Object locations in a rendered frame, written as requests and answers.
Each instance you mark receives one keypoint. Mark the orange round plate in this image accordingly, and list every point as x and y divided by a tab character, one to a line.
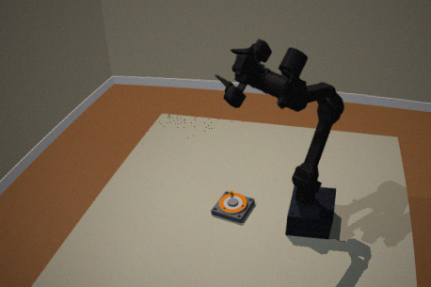
242	201

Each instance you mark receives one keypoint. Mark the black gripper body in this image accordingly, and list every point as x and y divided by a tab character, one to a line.
234	94

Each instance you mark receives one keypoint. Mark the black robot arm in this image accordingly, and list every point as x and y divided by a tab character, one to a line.
294	93

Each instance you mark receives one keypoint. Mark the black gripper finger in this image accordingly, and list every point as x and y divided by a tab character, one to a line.
225	82
243	51

